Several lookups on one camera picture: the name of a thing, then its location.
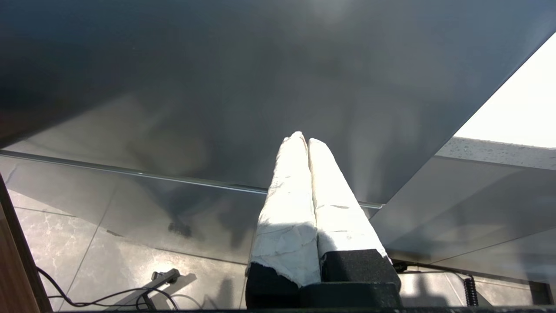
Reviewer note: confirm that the brown wooden panel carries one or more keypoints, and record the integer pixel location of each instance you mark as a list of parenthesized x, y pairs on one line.
[(13, 269)]

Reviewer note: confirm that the grey under-counter cabinet front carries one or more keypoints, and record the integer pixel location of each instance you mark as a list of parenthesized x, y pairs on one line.
[(456, 208)]

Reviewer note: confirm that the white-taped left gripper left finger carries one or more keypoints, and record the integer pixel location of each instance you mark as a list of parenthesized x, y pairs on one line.
[(284, 208)]

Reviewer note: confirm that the steel lower appliance panel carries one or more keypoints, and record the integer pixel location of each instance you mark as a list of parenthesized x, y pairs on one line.
[(130, 208)]

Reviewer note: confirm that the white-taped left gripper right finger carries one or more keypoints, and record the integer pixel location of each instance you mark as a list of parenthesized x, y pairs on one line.
[(339, 208)]

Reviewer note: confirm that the stainless steel appliance door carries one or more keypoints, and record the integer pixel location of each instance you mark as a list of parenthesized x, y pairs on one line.
[(217, 65)]

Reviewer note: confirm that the grey metal stand foot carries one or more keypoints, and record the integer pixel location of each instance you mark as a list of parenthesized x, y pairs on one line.
[(167, 276)]

